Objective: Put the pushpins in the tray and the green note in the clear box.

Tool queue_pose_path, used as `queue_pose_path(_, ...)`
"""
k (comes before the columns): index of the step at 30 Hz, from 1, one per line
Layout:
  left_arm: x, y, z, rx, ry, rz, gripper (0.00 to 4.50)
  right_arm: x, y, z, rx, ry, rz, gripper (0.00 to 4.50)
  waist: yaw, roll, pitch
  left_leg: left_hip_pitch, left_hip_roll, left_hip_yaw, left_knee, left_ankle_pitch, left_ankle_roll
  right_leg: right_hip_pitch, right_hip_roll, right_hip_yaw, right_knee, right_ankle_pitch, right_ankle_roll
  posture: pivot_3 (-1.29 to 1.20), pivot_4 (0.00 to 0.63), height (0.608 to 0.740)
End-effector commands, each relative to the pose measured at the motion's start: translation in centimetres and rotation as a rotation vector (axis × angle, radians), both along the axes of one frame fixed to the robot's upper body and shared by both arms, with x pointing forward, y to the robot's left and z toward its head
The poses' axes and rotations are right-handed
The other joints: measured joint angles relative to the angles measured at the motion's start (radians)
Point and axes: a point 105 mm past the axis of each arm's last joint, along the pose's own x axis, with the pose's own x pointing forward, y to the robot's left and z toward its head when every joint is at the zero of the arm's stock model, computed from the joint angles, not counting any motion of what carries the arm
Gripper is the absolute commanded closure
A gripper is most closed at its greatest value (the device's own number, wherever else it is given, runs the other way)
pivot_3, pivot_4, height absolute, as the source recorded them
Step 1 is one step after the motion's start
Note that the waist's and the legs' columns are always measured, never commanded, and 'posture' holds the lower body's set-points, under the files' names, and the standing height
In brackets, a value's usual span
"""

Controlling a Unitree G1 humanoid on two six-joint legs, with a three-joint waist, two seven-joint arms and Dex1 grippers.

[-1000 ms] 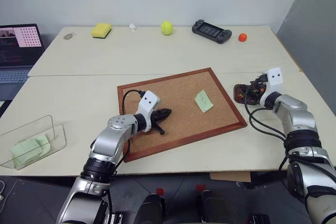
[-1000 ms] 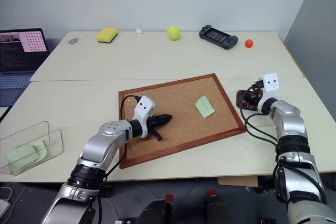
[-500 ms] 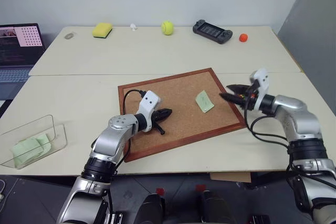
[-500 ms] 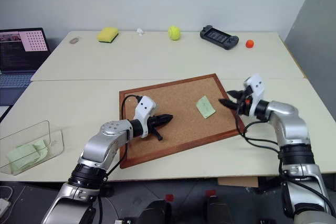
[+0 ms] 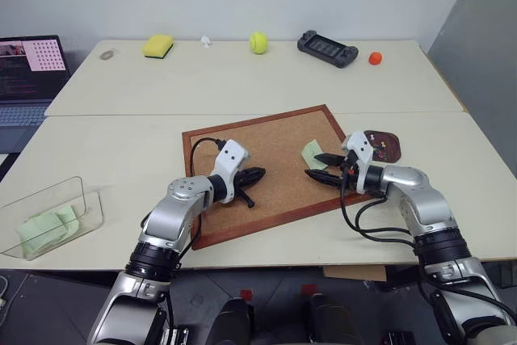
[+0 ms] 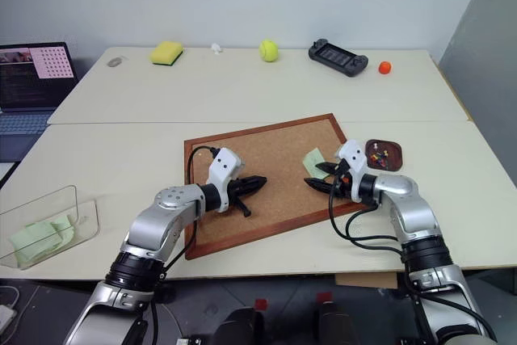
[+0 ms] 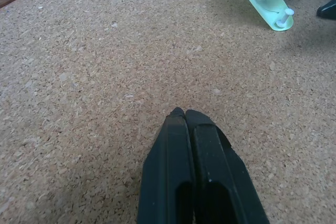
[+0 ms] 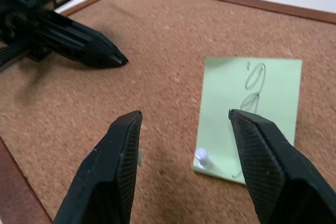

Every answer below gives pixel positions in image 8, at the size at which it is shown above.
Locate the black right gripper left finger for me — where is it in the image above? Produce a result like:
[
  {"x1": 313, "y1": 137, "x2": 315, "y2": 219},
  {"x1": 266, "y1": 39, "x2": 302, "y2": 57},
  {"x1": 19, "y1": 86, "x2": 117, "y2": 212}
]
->
[{"x1": 52, "y1": 110, "x2": 143, "y2": 224}]

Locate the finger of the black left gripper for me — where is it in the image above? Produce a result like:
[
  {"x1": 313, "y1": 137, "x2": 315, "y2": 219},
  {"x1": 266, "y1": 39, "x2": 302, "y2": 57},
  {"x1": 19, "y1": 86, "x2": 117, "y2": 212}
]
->
[
  {"x1": 44, "y1": 15, "x2": 129, "y2": 65},
  {"x1": 28, "y1": 30, "x2": 123, "y2": 68}
]

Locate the cork board with wooden frame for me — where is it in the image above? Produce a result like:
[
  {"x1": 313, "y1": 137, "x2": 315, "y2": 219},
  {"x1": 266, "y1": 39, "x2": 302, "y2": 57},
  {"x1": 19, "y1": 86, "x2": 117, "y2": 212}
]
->
[{"x1": 0, "y1": 0, "x2": 336, "y2": 224}]

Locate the green sticky note with scribble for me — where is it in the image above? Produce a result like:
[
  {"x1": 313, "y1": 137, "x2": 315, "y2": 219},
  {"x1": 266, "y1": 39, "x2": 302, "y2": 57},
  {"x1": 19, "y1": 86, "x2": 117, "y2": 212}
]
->
[{"x1": 192, "y1": 56, "x2": 303, "y2": 185}]

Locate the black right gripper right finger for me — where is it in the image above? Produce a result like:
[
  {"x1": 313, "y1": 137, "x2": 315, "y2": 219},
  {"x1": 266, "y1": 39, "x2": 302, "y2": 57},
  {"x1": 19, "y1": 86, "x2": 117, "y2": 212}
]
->
[{"x1": 228, "y1": 109, "x2": 336, "y2": 224}]

